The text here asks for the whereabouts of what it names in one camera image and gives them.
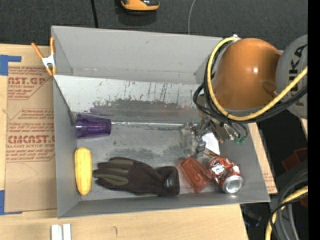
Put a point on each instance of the dark brown glove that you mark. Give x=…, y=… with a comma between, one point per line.
x=140, y=175

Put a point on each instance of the brown cardboard board red print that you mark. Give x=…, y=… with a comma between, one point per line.
x=30, y=176

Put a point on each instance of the yellow corn cob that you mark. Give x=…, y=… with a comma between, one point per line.
x=83, y=171

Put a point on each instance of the purple plastic cup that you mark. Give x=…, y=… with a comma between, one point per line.
x=92, y=126

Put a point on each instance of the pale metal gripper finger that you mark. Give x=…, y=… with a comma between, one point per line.
x=186, y=131
x=192, y=149

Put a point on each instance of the grey metal bin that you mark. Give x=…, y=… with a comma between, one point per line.
x=140, y=144

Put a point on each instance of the orange clear plastic cup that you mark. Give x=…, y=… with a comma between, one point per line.
x=195, y=175

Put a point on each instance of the crushed red soda can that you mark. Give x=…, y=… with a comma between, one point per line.
x=225, y=174

